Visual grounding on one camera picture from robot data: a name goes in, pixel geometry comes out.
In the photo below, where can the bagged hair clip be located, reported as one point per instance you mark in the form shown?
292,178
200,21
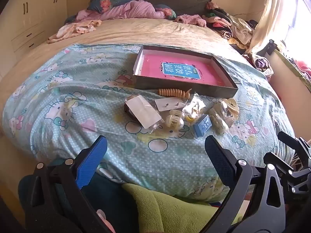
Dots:
218,121

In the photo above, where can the purple crumpled garment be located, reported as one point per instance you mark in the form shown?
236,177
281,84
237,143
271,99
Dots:
260,62

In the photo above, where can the pink duvet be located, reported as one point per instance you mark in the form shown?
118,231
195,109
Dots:
131,9

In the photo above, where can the red wristwatch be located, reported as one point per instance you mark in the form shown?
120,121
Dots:
128,109

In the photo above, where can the cat print teal blanket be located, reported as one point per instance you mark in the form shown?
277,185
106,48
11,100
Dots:
73,89

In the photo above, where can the small blue box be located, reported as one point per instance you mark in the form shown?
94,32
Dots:
203,126

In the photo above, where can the small floral pillow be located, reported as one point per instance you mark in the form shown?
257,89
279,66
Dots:
167,12

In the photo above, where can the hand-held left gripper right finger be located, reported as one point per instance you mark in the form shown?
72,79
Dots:
222,161

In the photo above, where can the pile of clothes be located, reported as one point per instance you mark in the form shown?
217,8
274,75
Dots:
233,26

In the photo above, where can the white card hair clip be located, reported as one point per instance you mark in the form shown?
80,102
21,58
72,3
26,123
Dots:
170,103

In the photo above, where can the dark teal cloth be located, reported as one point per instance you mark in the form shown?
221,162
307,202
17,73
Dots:
114,199

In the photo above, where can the beige bedspread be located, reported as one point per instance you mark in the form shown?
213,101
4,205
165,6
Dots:
145,32

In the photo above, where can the pale peach garment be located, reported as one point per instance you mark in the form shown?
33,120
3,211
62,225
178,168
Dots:
75,29

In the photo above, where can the grey cardboard box tray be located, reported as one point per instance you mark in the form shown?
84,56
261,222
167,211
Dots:
184,87

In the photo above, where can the pink fuzzy garment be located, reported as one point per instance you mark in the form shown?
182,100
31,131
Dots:
190,19

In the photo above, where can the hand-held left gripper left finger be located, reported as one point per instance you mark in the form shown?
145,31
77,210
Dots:
92,160

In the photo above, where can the cream curtain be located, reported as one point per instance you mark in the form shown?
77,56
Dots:
272,12

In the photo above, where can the cream wardrobe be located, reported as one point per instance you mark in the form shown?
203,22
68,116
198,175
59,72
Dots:
29,12

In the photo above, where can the large floral pillow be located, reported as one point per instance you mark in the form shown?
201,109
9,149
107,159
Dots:
109,1

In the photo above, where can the small cream pearl hair claw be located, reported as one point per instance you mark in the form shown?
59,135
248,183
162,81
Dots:
173,120

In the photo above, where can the large cream hair claw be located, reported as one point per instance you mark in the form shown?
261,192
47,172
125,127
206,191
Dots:
232,104

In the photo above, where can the green fleece garment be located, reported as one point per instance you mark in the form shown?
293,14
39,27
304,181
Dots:
170,211

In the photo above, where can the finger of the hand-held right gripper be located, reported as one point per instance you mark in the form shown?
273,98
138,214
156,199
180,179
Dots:
279,159
291,142

